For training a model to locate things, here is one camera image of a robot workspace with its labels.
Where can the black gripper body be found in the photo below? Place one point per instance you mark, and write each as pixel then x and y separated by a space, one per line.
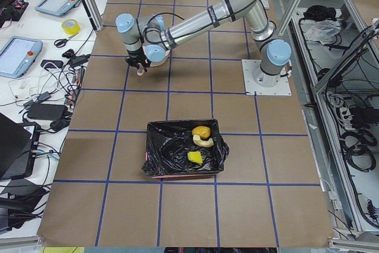
pixel 135 58

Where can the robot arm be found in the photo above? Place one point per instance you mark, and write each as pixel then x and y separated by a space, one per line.
pixel 148 41

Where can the black lined trash bin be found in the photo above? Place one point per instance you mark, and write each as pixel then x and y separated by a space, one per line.
pixel 167 145

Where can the yellow tape roll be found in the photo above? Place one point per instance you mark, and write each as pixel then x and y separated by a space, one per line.
pixel 70 26

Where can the black smartphone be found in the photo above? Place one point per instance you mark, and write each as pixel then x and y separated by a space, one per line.
pixel 51 64

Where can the far teach pendant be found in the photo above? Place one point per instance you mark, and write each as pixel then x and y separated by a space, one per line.
pixel 56 7

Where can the teach pendant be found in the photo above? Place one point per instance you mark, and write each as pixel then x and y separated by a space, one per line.
pixel 18 54
pixel 56 7

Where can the large black power brick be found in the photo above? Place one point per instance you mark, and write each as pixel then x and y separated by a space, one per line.
pixel 47 111

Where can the brown toy potato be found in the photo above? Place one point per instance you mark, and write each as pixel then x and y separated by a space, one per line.
pixel 203 132

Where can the toy croissant piece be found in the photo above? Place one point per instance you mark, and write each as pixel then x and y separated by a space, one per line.
pixel 202 143

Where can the yellow sponge piece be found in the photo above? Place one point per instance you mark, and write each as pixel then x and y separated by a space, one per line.
pixel 195 157

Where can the near teach pendant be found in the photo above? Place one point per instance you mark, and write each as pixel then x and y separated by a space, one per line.
pixel 18 54

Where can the black laptop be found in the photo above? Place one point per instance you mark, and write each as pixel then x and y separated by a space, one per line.
pixel 19 142

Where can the crumpled white cloth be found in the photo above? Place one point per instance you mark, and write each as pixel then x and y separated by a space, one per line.
pixel 324 32

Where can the black handled scissors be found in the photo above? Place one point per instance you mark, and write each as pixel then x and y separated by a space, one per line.
pixel 62 42

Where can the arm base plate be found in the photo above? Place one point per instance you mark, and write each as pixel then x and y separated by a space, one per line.
pixel 258 83

